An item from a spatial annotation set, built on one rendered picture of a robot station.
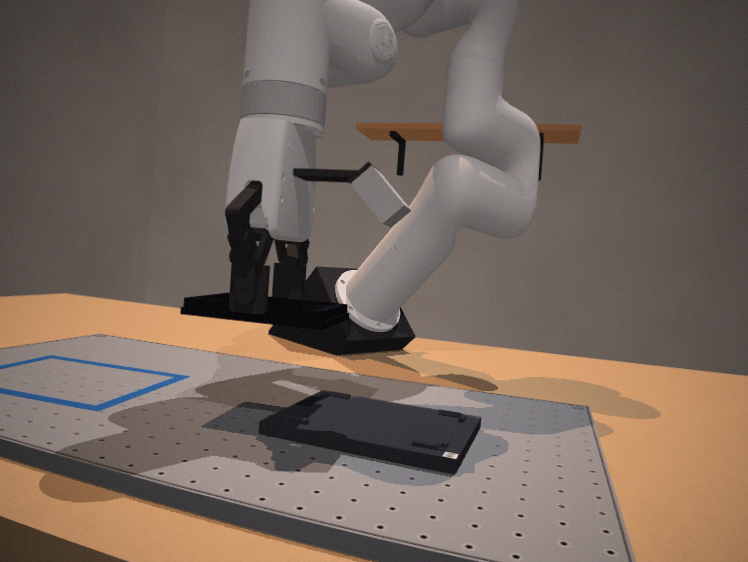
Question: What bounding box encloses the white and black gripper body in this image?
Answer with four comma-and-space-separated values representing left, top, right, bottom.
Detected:
225, 114, 324, 242

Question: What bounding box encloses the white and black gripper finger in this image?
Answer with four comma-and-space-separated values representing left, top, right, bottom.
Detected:
225, 181, 274, 314
272, 238, 310, 300

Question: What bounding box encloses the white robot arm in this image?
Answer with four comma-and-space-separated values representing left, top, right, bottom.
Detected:
240, 0, 540, 332

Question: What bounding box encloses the blue tape outline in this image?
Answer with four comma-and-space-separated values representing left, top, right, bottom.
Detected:
0, 355, 191, 411

